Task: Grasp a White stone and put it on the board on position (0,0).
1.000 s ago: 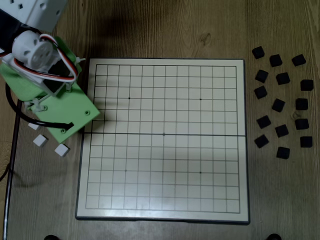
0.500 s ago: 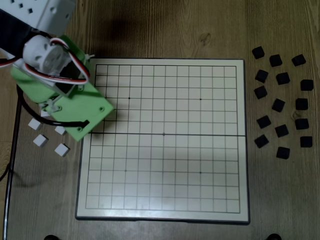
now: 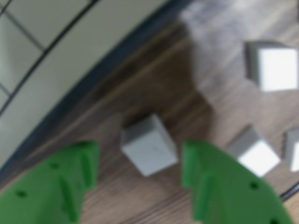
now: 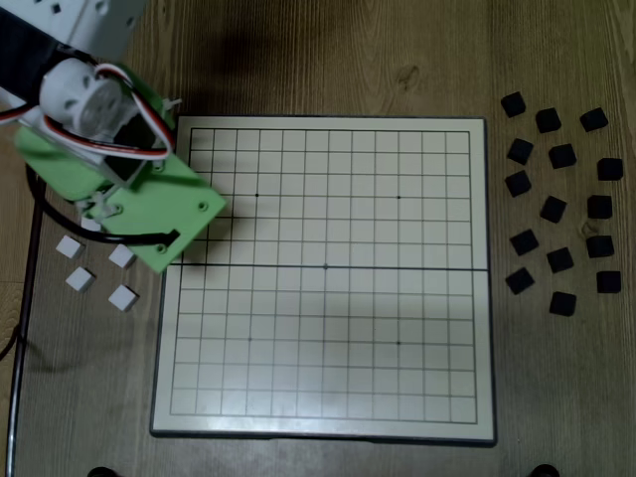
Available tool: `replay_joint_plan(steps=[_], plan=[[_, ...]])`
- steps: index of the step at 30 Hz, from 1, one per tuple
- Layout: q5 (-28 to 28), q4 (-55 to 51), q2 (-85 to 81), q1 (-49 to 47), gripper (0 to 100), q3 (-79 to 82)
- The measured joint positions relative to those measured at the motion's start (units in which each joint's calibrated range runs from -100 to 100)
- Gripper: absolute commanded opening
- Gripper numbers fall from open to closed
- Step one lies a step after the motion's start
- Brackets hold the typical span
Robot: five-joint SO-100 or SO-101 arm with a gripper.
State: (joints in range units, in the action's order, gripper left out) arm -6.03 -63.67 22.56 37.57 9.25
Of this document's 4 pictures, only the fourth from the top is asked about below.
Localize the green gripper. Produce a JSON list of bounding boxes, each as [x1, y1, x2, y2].
[[14, 63, 176, 203]]

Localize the white grid go board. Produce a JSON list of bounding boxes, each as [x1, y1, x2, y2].
[[149, 114, 498, 447]]

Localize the red white black servo wire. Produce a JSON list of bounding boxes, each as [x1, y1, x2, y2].
[[0, 62, 176, 163]]

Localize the black table edge strip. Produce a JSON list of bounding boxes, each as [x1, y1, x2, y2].
[[7, 168, 46, 477]]

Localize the black cube stone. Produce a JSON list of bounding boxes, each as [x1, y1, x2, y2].
[[504, 170, 533, 198], [578, 106, 610, 133], [505, 266, 537, 296], [548, 143, 578, 170], [539, 195, 568, 224], [546, 246, 575, 274], [595, 269, 623, 294], [586, 194, 614, 221], [596, 157, 625, 182], [506, 137, 536, 166], [509, 229, 541, 257], [549, 290, 578, 317], [585, 235, 615, 259], [535, 107, 563, 134], [500, 90, 528, 119]]

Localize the green camera mount plate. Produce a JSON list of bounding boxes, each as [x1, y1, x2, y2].
[[103, 157, 229, 275]]

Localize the thick black camera cable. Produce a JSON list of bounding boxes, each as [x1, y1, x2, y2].
[[25, 166, 183, 247]]

